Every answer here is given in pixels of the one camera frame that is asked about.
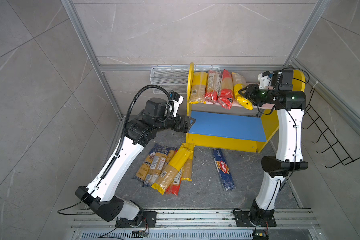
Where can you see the yellow shelf with coloured boards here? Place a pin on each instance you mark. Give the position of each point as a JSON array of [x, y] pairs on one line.
[[238, 133]]

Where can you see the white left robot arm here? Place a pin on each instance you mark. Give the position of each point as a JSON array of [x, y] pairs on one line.
[[99, 194]]

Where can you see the blue clear spaghetti bag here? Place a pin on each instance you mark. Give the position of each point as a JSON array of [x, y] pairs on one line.
[[157, 164]]

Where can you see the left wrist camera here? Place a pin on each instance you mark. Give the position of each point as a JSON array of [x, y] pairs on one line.
[[174, 103]]

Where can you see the blue Ankara spaghetti bag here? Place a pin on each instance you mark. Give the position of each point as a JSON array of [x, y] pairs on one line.
[[143, 170]]

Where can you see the red labelled spaghetti bag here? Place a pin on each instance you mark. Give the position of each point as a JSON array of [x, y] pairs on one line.
[[213, 86]]

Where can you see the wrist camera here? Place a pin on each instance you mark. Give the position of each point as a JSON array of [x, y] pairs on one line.
[[174, 103], [281, 80]]

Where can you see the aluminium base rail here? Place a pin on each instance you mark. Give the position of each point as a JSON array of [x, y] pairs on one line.
[[198, 224]]

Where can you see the black wire hook rack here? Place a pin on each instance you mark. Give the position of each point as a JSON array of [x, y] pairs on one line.
[[326, 136]]

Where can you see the yellow topped spaghetti bag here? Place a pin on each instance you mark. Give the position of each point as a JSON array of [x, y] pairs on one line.
[[198, 88]]

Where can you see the red clear spaghetti bag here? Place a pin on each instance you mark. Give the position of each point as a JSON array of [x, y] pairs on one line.
[[174, 187]]

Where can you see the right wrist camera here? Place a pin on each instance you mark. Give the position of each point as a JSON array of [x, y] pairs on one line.
[[281, 80]]

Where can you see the short yellow spaghetti bag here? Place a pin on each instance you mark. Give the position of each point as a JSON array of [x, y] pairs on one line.
[[188, 169]]

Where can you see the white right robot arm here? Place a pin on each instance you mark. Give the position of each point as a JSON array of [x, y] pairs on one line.
[[290, 106]]

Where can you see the blue Barilla spaghetti box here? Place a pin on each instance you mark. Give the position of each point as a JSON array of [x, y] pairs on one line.
[[223, 169]]

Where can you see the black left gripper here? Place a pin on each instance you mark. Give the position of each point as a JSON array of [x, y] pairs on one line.
[[177, 127]]

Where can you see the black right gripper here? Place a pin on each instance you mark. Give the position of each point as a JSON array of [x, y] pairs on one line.
[[250, 92]]

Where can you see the long yellow spaghetti bag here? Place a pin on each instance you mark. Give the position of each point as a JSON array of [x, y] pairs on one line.
[[173, 168]]

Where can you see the white wire mesh basket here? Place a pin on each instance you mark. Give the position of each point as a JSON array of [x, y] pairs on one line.
[[171, 78]]

